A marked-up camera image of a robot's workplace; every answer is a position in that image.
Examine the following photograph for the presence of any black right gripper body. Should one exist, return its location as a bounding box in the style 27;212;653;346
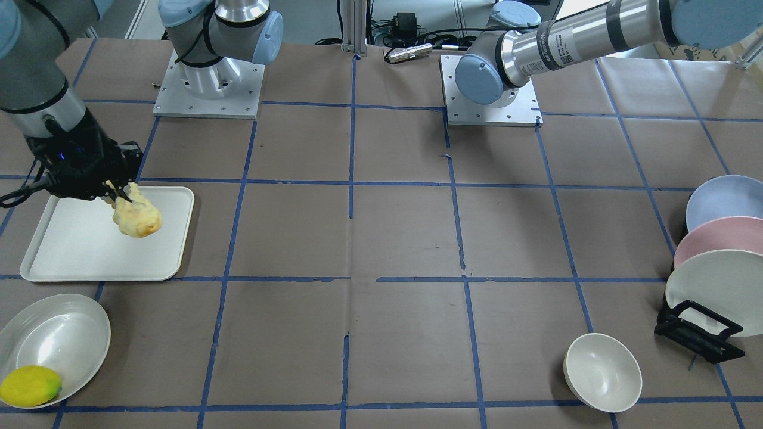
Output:
25;110;144;200

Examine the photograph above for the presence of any blue plate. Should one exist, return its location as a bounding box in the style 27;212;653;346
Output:
685;175;762;232

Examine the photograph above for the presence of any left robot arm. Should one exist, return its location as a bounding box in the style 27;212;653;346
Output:
454;1;762;105

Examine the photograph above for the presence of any cream plate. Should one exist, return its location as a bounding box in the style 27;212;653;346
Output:
665;249;762;338

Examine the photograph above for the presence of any pink plate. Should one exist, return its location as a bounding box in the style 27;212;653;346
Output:
673;216;762;268

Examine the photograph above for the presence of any white rectangular tray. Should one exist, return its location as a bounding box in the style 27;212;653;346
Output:
21;186;194;282

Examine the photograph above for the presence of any white shallow dish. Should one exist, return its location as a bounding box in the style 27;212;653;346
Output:
1;294;111;409

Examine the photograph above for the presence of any yellow lemon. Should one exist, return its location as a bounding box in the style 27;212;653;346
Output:
1;365;63;408

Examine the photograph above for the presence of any silver metal cylinder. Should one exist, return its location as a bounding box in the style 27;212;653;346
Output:
384;43;433;64

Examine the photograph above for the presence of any black power adapter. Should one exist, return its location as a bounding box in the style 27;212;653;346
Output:
390;12;418;43

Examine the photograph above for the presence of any cream bowl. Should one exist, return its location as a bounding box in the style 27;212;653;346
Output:
562;333;643;413

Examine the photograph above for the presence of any black dish rack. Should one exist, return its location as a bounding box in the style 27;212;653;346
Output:
654;215;746;364

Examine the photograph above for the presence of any cardboard box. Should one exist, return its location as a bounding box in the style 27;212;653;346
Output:
652;33;761;63

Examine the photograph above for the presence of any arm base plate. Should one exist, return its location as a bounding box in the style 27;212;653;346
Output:
153;52;265;120
439;55;544;127

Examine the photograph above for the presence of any aluminium frame post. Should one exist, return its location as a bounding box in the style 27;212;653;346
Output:
340;0;370;57

